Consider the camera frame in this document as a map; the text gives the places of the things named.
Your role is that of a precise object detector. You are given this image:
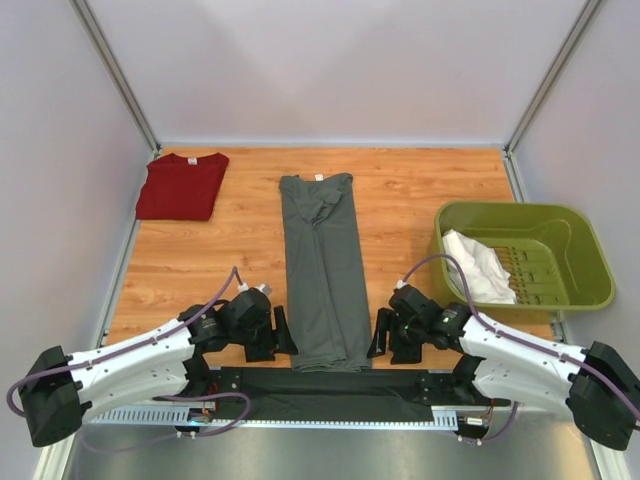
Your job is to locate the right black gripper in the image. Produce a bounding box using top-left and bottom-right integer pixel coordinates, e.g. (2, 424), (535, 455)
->
(366, 309), (427, 366)

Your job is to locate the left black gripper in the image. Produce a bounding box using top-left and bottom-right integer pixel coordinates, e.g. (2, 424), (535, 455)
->
(232, 305), (299, 363)

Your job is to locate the grey t-shirt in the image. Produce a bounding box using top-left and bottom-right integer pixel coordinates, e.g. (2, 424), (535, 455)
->
(279, 173), (372, 372)

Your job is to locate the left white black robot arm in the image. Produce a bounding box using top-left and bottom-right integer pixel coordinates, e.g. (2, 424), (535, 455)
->
(17, 287), (298, 447)

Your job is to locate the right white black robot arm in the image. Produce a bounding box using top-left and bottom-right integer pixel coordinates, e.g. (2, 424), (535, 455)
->
(367, 283), (639, 451)

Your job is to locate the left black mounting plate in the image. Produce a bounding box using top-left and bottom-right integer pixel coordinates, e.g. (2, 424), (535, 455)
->
(193, 367), (246, 396)

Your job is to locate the black mounting plate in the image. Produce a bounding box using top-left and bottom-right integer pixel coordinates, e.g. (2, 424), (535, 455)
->
(193, 367), (246, 396)
(416, 371), (494, 407)

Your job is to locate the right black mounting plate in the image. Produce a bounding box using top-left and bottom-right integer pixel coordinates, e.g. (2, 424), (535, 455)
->
(416, 371), (494, 407)

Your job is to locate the white crumpled t-shirt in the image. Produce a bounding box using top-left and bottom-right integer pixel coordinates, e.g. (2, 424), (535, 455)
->
(442, 230), (517, 305)

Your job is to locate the red folded t-shirt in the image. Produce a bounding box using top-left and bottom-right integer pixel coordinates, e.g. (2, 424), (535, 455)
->
(136, 153), (229, 222)

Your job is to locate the green plastic basket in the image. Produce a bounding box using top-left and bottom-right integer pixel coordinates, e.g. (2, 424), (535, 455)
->
(428, 201), (616, 325)

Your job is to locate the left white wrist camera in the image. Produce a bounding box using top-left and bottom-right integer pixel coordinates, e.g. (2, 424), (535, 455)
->
(237, 283), (272, 296)

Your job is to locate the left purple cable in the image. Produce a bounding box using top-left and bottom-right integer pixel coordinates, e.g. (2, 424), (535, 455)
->
(5, 265), (254, 454)

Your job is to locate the purple cable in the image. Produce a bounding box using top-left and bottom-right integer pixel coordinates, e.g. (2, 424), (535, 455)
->
(5, 265), (254, 454)
(399, 254), (640, 446)

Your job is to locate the grey slotted cable duct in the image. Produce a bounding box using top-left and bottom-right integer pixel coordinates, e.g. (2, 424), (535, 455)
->
(92, 403), (460, 431)

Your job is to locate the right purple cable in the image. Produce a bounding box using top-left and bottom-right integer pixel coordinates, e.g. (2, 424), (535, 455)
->
(399, 254), (640, 446)

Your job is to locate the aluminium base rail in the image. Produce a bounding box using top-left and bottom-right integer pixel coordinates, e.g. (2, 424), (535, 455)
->
(504, 369), (609, 414)

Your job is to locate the left aluminium frame post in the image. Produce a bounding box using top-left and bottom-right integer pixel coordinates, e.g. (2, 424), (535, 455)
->
(69, 0), (162, 155)

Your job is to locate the aluminium frame post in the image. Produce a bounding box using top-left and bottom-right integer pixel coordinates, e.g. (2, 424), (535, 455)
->
(504, 0), (606, 154)
(69, 0), (162, 155)

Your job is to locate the right aluminium frame post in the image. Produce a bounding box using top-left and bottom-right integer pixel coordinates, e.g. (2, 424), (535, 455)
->
(504, 0), (606, 154)

